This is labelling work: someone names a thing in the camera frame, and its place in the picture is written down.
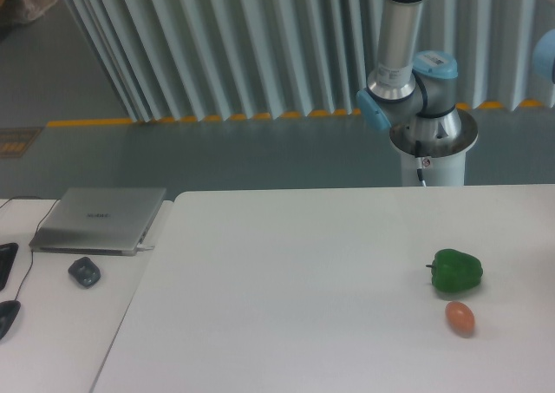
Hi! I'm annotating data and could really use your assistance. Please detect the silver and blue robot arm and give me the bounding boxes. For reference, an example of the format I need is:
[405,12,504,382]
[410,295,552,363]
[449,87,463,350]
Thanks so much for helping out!
[357,0,554,130]

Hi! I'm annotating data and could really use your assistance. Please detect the white laptop plug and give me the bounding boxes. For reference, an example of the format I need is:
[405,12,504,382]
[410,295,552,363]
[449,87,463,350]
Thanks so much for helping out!
[136,244,154,252]

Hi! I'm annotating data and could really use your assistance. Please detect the silver closed laptop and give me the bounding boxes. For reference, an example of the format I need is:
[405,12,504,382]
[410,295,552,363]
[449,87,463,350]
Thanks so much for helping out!
[29,187,167,255]

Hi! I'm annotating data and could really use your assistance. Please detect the white folding screen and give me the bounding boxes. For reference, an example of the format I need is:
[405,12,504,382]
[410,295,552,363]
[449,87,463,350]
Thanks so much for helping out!
[65,0,554,122]

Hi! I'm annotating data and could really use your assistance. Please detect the green bell pepper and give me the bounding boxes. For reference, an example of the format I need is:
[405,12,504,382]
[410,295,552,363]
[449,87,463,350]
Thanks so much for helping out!
[427,248,483,293]

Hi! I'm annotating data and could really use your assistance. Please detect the dark grey small device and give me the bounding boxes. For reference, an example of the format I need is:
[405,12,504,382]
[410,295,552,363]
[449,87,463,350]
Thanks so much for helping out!
[68,257,101,289]

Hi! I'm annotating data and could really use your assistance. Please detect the brown egg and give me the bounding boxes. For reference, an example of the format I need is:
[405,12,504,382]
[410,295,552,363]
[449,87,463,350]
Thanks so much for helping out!
[445,301,475,337]

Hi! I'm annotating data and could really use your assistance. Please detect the black keyboard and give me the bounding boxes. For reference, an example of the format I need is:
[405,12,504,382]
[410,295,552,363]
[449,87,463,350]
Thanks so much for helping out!
[0,242,19,291]

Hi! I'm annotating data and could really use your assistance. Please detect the black computer mouse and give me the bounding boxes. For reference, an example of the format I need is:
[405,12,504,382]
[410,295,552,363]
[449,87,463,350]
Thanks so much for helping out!
[0,299,21,339]

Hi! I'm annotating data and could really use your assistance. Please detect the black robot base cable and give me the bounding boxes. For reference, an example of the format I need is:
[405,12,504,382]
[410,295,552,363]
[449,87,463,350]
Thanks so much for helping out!
[414,139,428,187]

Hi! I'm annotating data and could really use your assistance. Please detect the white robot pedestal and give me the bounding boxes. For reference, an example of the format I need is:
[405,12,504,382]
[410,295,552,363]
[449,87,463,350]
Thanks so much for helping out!
[389,108,478,187]

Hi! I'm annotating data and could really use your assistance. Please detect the black mouse cable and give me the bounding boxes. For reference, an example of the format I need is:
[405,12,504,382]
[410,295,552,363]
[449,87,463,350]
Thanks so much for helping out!
[0,195,60,301]

